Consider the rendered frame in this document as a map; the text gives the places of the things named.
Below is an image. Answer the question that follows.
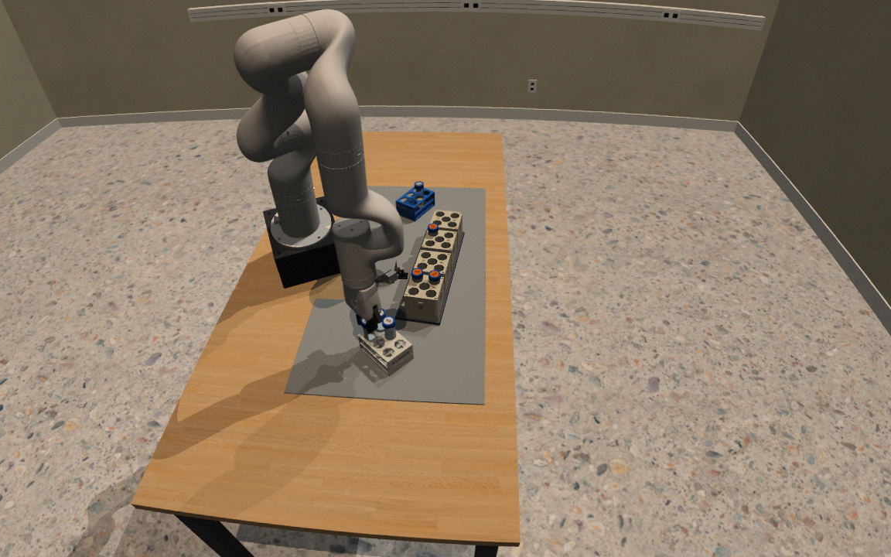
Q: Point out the beige tube rack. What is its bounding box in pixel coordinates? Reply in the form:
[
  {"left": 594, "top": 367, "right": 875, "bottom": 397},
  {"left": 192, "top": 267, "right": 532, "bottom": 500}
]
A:
[{"left": 359, "top": 330, "right": 414, "bottom": 376}]

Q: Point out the beige bucket adapter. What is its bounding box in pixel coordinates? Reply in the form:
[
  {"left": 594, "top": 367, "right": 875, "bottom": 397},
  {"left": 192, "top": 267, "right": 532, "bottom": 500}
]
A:
[
  {"left": 422, "top": 230, "right": 457, "bottom": 271},
  {"left": 404, "top": 275, "right": 444, "bottom": 321},
  {"left": 430, "top": 210, "right": 463, "bottom": 250},
  {"left": 414, "top": 250, "right": 451, "bottom": 295}
]

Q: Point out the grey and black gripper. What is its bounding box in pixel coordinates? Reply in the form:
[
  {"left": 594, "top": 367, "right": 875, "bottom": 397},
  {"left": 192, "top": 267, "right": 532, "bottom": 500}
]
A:
[{"left": 343, "top": 281, "right": 383, "bottom": 334}]

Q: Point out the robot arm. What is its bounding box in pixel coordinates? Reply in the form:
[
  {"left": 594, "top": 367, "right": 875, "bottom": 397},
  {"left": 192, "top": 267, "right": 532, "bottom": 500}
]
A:
[{"left": 234, "top": 9, "right": 404, "bottom": 288}]

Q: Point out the blue tube rack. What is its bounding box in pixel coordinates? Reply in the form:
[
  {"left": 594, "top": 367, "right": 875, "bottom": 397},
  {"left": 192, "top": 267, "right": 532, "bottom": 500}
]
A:
[{"left": 396, "top": 187, "right": 435, "bottom": 221}]

